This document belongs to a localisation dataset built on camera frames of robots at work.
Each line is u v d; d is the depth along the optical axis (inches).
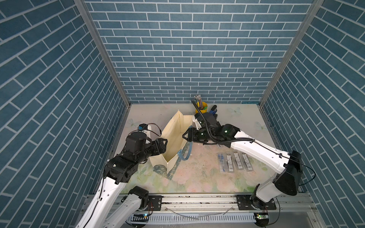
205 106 41.7
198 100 40.9
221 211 28.5
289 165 16.4
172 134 32.8
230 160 34.4
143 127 23.3
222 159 35.0
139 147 20.2
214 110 44.1
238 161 34.3
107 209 16.3
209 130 21.6
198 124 23.2
